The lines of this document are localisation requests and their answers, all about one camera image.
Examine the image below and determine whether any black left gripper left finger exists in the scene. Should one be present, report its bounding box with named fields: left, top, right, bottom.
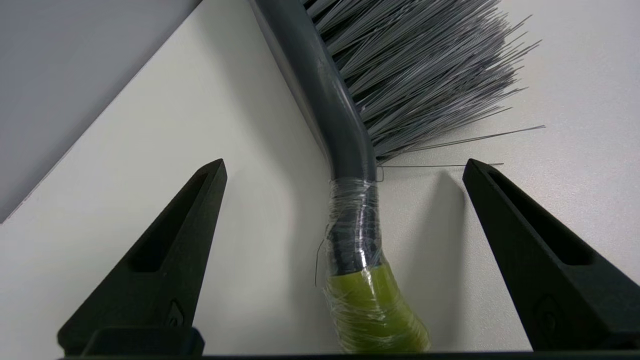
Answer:
left=56, top=158, right=228, bottom=357

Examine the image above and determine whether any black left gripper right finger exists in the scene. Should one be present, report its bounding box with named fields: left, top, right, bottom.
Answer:
left=462, top=158, right=640, bottom=352

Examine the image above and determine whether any green-handled black bristle brush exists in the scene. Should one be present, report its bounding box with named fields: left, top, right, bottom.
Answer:
left=248, top=0, right=546, bottom=355

